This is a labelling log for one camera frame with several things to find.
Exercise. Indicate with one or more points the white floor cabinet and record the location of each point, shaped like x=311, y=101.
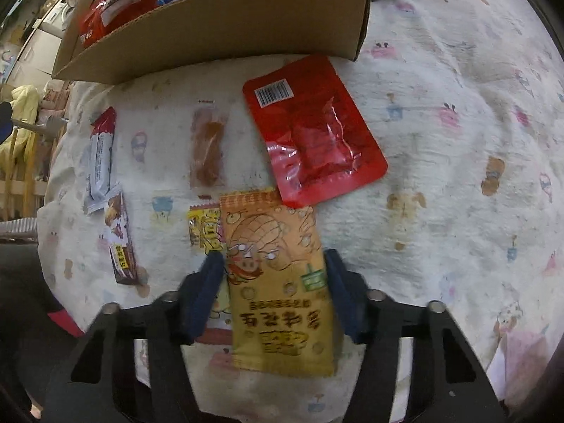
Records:
x=37, y=53

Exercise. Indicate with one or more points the pale yellow cloth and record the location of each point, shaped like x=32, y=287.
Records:
x=26, y=97

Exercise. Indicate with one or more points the clear wrapped orange snack stick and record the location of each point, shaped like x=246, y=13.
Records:
x=207, y=150

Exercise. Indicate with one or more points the large red snack packet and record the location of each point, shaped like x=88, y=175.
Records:
x=110, y=9

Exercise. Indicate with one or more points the cardboard box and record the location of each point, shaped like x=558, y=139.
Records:
x=220, y=31

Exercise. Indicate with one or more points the flat red snack pouch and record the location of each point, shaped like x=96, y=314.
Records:
x=308, y=132

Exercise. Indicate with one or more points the red and white snack bar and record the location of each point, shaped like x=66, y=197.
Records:
x=100, y=163

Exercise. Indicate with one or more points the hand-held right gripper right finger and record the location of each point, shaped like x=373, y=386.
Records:
x=348, y=295

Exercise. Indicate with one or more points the small yellow snack packet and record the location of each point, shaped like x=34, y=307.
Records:
x=205, y=227

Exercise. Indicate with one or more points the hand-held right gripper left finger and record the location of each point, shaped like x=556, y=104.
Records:
x=205, y=295

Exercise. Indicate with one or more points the wooden chair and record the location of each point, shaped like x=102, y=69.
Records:
x=22, y=176

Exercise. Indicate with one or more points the orange cartoon snack packet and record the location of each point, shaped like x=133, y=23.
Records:
x=273, y=273

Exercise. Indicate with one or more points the brown snack bar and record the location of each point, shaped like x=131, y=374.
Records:
x=119, y=238

